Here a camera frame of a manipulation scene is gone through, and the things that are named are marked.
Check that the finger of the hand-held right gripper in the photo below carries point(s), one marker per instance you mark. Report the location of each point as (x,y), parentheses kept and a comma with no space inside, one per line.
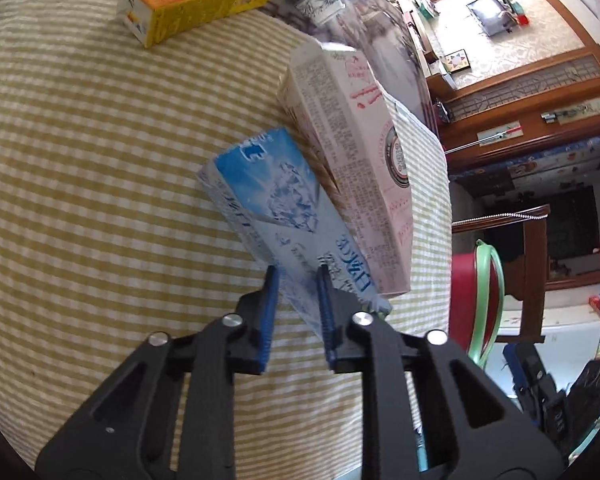
(530,370)

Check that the pink white carton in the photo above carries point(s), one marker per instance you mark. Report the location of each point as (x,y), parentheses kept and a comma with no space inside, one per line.
(360,150)

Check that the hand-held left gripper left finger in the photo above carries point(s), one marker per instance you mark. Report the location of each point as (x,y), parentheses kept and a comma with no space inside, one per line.
(270,325)

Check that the framed diamond pattern picture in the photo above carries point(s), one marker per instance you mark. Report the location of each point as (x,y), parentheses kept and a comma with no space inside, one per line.
(457,61)

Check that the wooden chair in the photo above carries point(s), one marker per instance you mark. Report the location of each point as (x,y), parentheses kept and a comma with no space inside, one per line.
(530,270)

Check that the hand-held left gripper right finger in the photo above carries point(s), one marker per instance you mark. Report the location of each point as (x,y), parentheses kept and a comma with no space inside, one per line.
(326,325)

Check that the red and green stool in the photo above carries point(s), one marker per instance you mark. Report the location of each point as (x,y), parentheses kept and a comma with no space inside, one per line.
(462,300)

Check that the wall television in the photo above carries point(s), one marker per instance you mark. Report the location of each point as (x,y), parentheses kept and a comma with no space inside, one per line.
(490,12)

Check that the blue white carton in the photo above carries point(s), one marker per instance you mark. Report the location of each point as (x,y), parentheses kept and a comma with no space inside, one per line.
(280,195)

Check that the long television cabinet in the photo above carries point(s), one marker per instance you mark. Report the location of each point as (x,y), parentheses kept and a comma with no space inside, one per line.
(425,45)

